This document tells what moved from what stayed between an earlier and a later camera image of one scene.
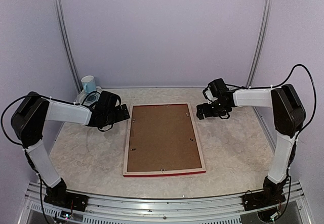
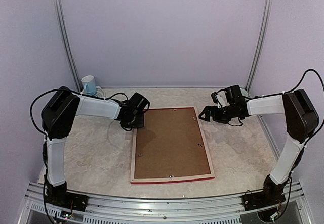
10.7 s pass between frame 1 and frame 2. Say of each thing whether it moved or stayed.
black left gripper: moved
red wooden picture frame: moved
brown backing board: stayed
